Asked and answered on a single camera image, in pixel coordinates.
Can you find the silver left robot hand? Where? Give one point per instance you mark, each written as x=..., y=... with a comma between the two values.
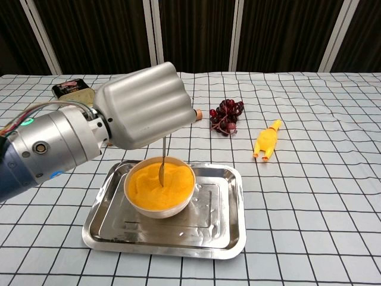
x=143, y=104

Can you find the silver metal spoon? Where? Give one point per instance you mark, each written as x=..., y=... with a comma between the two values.
x=162, y=175

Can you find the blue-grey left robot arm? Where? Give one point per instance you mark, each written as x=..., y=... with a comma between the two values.
x=47, y=146

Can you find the bowl of orange powder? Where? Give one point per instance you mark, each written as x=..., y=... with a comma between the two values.
x=160, y=199

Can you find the rectangular stainless steel tray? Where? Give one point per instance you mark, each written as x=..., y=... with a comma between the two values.
x=208, y=226

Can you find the wooden rolling pin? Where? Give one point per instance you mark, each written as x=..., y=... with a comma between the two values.
x=198, y=114

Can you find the black luncheon meat tin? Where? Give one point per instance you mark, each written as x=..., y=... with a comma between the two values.
x=70, y=88

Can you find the bunch of red grapes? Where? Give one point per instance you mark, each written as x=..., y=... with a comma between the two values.
x=226, y=116

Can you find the dark folding screen white frames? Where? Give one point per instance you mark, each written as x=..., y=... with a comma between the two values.
x=193, y=29

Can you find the yellow rubber chicken toy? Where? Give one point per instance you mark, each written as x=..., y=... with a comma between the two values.
x=266, y=140

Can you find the white checked tablecloth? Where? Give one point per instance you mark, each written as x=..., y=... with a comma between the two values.
x=297, y=193

